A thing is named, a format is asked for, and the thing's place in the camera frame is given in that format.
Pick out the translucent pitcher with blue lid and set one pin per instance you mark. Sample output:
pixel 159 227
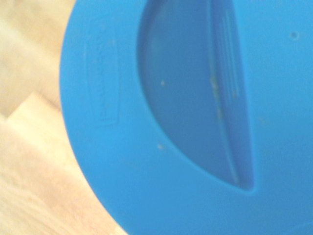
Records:
pixel 195 73

